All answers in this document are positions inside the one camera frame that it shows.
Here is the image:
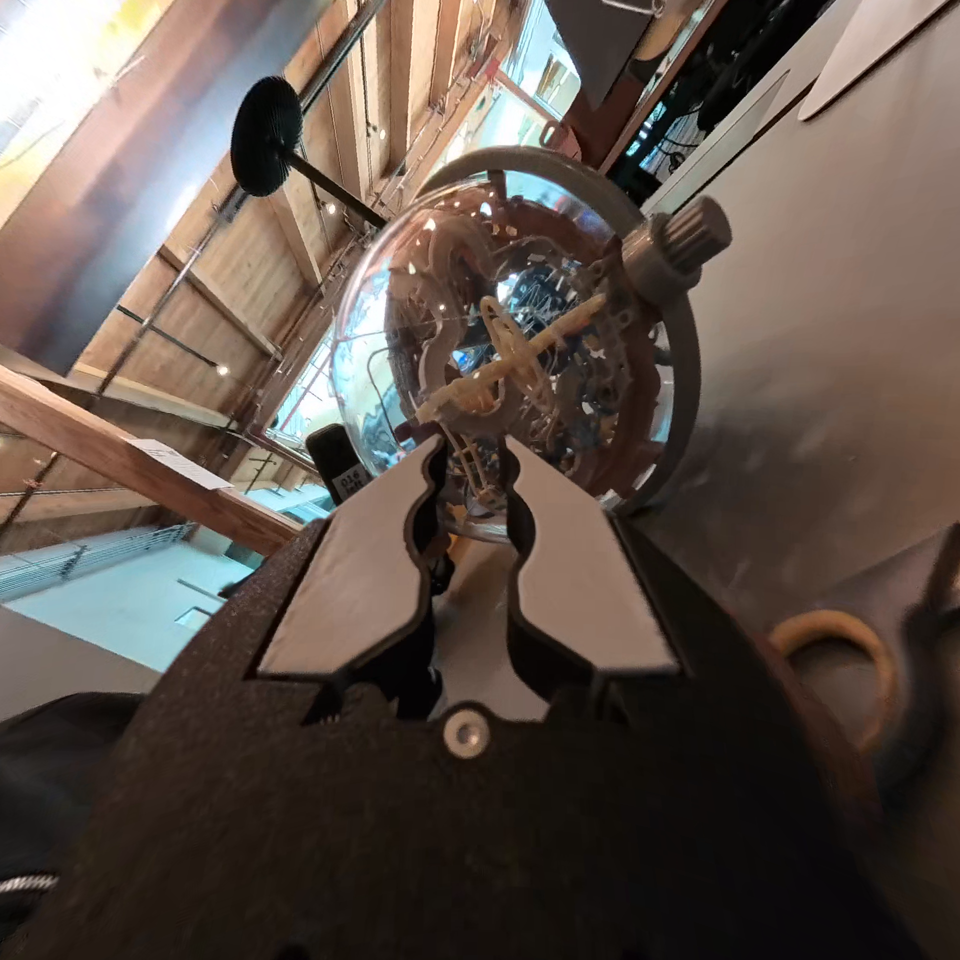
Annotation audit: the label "wooden post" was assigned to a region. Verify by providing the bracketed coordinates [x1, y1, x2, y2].
[0, 363, 303, 558]

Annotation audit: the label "brown bag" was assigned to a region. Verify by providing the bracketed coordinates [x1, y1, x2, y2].
[538, 120, 610, 168]

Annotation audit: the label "clear maze puzzle ball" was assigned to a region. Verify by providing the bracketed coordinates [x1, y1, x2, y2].
[330, 146, 732, 541]

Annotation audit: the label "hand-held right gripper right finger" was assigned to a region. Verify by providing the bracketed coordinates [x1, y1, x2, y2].
[502, 436, 684, 684]

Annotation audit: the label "grey yellow handled scissors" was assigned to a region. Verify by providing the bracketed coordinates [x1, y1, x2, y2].
[766, 517, 960, 796]

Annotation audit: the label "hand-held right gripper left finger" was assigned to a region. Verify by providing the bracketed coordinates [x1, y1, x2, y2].
[256, 432, 450, 687]

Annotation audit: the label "black divider panel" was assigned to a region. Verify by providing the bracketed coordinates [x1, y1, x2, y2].
[541, 0, 661, 112]

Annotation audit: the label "white paper label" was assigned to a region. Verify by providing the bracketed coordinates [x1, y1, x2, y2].
[123, 437, 235, 494]

